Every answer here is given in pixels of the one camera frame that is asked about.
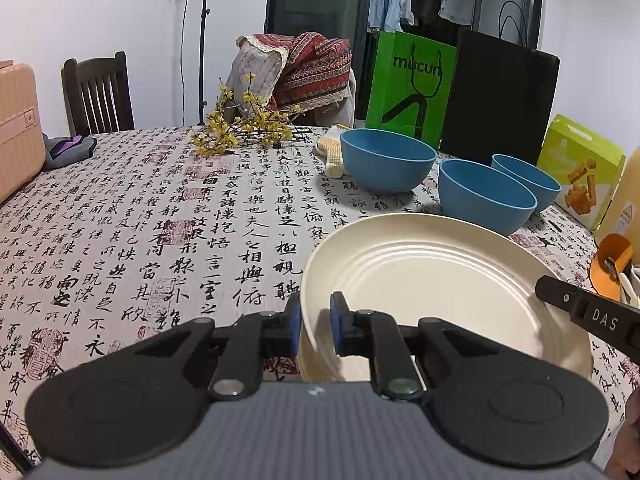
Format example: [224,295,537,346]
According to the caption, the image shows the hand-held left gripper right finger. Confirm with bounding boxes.
[329,291,501,402]

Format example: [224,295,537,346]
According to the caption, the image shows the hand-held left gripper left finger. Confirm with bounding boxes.
[132,291,303,402]

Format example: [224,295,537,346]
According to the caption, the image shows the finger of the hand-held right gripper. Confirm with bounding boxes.
[534,274,587,322]

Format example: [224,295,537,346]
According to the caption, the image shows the small blue bowl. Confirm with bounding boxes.
[491,153,562,211]

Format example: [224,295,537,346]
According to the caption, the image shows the cream plate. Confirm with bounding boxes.
[298,212,594,383]

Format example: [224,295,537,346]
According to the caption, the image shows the medium blue bowl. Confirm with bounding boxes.
[438,159,538,237]

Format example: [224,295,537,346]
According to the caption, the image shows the large blue bowl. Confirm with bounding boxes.
[340,128,438,195]

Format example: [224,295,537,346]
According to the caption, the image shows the person's right hand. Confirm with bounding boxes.
[604,389,640,480]

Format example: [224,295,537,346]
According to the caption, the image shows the white plastic utensil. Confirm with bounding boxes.
[617,265,640,308]

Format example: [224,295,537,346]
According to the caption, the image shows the orange plastic holder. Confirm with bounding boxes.
[589,233,636,301]

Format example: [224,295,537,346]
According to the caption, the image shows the yellow bottle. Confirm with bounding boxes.
[595,146,640,247]

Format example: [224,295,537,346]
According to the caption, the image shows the yellow-green snack box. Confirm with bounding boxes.
[536,114,627,231]

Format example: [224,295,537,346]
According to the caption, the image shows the calligraphy print tablecloth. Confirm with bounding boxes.
[0,124,640,471]

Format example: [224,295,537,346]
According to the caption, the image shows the white yellow-dotted work glove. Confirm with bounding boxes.
[315,123,357,178]

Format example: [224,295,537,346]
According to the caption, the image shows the black paper bag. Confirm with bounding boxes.
[440,0,561,167]

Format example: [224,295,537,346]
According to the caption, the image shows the yellow blossom branches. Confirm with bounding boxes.
[189,72,313,157]

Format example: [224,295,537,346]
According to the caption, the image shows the green paper bag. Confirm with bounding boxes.
[365,30,458,147]

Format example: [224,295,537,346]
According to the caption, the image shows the white lace-trimmed cloth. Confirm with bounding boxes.
[222,34,291,111]

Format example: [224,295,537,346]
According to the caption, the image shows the grey purple cloth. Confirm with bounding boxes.
[42,132,99,171]

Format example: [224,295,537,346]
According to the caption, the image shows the studio light on stand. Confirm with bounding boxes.
[195,0,213,126]

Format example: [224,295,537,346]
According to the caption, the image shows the dark sliding glass door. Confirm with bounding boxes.
[265,0,546,121]

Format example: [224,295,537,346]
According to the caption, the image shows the dark wooden chair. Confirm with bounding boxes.
[61,51,136,138]

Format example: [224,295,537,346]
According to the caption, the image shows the pink suitcase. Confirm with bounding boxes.
[0,60,47,205]

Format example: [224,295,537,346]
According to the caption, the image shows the black light cable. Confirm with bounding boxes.
[176,0,193,126]

